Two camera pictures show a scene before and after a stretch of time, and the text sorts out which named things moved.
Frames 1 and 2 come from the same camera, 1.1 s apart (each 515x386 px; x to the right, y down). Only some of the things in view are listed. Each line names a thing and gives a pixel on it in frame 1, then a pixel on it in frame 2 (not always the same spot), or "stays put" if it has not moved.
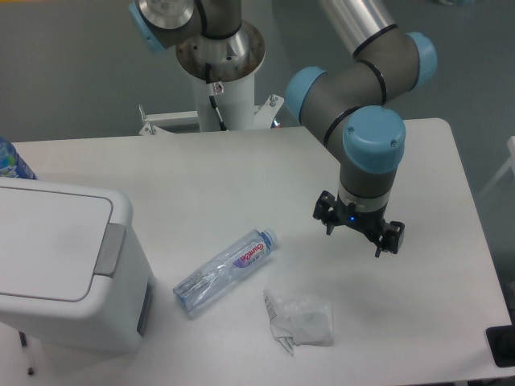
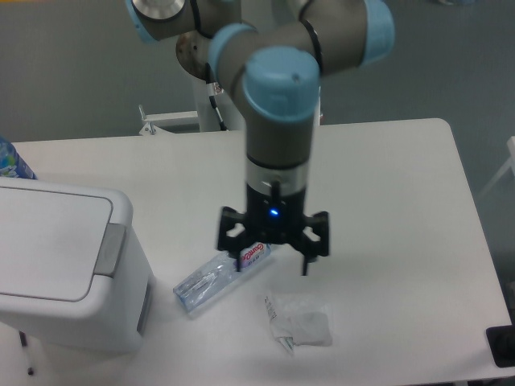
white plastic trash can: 74,275 stays put
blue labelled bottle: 11,164 stays put
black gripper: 328,210 → 274,218
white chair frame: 509,163 stays put
